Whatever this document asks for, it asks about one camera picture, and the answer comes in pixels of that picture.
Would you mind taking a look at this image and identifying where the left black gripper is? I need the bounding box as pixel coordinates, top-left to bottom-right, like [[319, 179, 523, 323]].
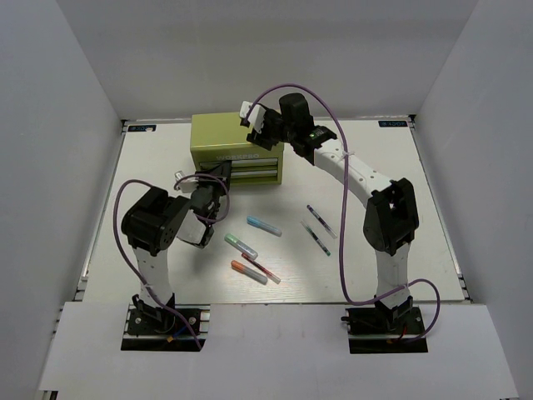
[[193, 158, 231, 206]]

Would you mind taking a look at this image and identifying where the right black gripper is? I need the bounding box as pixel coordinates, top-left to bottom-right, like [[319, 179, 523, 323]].
[[248, 107, 297, 151]]

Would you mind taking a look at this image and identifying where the green metal drawer box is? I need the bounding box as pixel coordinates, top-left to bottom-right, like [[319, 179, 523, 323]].
[[190, 112, 284, 186]]

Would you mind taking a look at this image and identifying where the blue highlighter marker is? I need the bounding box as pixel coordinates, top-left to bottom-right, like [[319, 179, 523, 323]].
[[247, 216, 282, 237]]

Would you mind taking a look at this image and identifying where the orange highlighter marker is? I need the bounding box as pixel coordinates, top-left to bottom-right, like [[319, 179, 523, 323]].
[[231, 260, 268, 285]]

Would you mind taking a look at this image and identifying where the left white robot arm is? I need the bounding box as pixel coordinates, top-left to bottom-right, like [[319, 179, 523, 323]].
[[121, 161, 232, 333]]

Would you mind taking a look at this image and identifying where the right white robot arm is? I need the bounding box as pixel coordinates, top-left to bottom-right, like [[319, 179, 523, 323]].
[[239, 92, 419, 333]]

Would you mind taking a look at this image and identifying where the green highlighter marker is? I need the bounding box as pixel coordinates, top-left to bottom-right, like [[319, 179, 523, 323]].
[[224, 233, 258, 260]]

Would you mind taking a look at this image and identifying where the red gel pen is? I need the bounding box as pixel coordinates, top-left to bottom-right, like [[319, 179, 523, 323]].
[[242, 253, 281, 284]]

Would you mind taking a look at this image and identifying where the purple gel pen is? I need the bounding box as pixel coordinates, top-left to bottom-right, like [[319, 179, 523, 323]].
[[306, 204, 337, 238]]

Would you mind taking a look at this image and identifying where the left blue corner label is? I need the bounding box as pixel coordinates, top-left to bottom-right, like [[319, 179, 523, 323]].
[[127, 124, 157, 133]]

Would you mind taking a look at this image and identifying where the blue corner label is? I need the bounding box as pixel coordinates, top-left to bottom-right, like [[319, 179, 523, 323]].
[[127, 124, 157, 133], [378, 120, 408, 128]]

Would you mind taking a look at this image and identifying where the green gel pen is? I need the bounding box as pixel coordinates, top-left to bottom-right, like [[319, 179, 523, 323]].
[[300, 220, 331, 257]]

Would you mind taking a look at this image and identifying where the right blue corner label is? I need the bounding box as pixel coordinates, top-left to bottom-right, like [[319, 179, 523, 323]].
[[378, 120, 408, 128]]

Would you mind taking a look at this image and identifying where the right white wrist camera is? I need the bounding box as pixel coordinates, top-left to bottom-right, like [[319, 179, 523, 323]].
[[239, 101, 267, 132]]

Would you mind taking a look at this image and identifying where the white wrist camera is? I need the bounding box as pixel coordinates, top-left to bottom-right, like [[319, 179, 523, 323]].
[[174, 171, 198, 194], [239, 101, 267, 132]]

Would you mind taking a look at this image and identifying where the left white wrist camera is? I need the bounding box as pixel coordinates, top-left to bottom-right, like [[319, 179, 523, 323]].
[[174, 171, 198, 194]]

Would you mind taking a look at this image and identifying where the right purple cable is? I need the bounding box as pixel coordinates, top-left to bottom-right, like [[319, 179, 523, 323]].
[[244, 83, 441, 343]]

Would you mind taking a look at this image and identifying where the purple cable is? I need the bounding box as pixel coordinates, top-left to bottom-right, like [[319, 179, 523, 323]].
[[244, 83, 441, 343], [114, 173, 231, 349]]

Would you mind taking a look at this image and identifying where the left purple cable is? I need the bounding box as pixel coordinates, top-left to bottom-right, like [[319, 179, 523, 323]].
[[114, 173, 231, 349]]

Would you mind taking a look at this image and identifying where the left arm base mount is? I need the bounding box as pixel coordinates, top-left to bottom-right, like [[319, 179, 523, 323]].
[[121, 304, 211, 353]]

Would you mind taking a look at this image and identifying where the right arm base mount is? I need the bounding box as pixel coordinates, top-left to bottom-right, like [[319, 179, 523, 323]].
[[341, 307, 428, 354]]

